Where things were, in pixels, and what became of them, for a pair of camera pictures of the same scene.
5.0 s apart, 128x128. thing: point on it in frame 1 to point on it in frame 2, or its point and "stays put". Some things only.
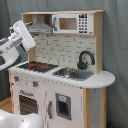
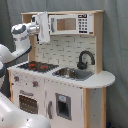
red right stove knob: (35, 83) stays put
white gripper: (23, 35) to (43, 24)
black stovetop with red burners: (37, 67) stays put
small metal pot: (68, 72) stays put
